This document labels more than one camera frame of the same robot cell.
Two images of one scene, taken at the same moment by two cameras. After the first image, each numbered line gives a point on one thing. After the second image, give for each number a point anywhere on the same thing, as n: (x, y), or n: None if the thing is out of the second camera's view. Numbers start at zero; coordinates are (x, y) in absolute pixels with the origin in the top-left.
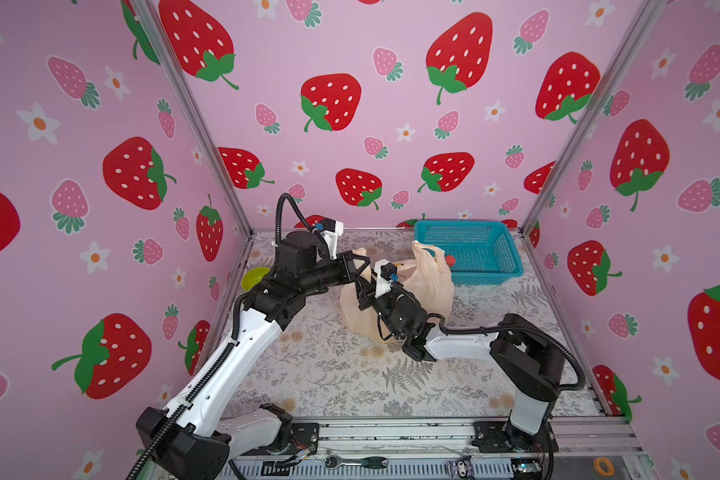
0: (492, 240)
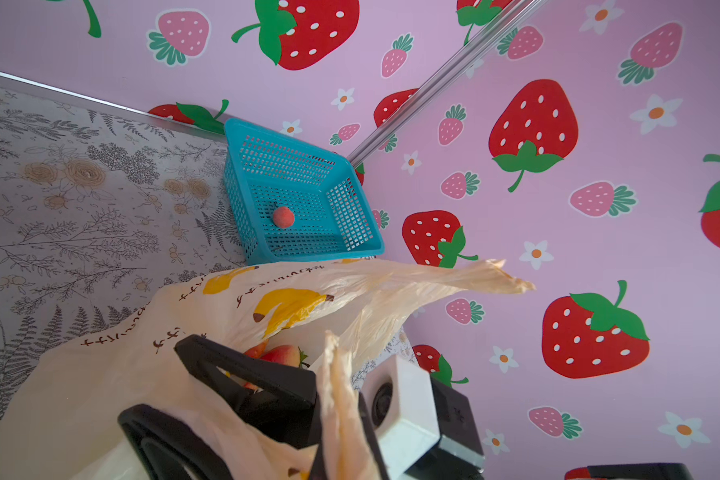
0: (334, 216)
